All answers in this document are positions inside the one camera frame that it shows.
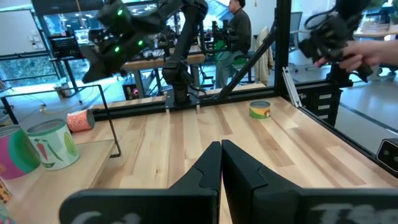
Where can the wooden shelf black frame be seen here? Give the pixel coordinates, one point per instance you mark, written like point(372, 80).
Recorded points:
point(71, 174)

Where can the black computer box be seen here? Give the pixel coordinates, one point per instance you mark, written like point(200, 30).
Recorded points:
point(130, 91)

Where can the orange circle-pattern can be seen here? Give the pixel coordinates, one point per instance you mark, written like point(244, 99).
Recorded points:
point(79, 121)

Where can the blue cherry can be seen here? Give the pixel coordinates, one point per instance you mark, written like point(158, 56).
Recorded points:
point(4, 219)

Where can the beige coat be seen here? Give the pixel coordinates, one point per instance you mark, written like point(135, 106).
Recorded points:
point(264, 56)

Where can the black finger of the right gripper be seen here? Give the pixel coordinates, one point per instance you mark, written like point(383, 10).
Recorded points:
point(93, 73)

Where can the pink and green can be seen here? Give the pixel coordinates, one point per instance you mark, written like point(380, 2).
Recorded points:
point(18, 155)

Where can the person's forearm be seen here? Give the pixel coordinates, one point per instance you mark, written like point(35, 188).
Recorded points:
point(390, 53)

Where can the silver aluminium bar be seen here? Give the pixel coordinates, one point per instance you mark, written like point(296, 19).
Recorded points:
point(292, 88)

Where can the black screen on stand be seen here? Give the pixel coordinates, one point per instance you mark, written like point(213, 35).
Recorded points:
point(66, 46)

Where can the person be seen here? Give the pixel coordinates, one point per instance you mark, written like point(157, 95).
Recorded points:
point(241, 28)

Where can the grey office chair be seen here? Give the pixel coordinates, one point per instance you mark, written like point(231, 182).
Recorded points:
point(295, 28)

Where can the black drawer cabinet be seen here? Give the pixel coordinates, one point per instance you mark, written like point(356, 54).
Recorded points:
point(323, 102)

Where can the black aluminium table frame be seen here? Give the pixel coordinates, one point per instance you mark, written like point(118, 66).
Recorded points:
point(283, 46)

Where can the person's hand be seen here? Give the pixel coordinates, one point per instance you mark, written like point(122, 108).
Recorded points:
point(357, 56)

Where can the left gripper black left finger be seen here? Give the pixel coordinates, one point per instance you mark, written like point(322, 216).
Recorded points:
point(192, 199)

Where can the white vegetable can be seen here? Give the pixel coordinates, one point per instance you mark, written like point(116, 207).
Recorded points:
point(56, 146)

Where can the orange dark-spotted can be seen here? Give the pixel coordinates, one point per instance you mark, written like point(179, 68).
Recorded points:
point(3, 193)

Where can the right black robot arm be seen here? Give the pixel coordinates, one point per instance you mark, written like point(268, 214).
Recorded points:
point(183, 46)

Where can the wooden background table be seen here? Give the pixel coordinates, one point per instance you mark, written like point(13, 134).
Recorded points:
point(146, 62)

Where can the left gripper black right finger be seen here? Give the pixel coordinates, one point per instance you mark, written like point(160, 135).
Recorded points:
point(248, 199)

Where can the black table-level camera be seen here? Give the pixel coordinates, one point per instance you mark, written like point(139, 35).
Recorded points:
point(388, 155)

